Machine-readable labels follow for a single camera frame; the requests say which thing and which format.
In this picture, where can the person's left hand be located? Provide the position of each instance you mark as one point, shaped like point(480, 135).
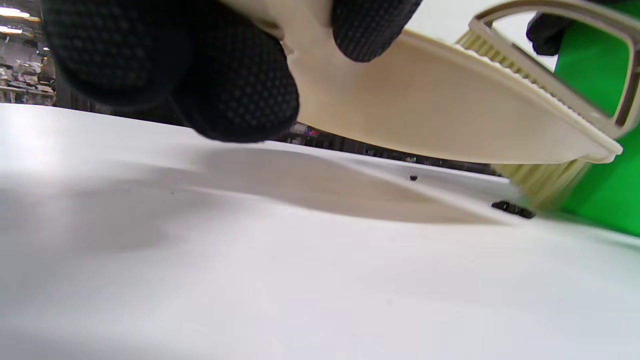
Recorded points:
point(175, 60)

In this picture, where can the beige plastic dustpan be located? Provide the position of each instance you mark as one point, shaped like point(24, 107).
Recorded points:
point(425, 100)

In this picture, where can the pile of coffee beans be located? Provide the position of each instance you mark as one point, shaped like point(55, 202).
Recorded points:
point(510, 207)

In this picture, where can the black plastic garbage bag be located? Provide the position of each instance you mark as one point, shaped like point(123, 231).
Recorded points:
point(545, 35)

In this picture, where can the green food waste bin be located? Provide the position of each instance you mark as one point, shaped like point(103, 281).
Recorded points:
point(600, 175)

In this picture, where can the white table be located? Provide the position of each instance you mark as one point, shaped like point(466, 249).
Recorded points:
point(250, 275)

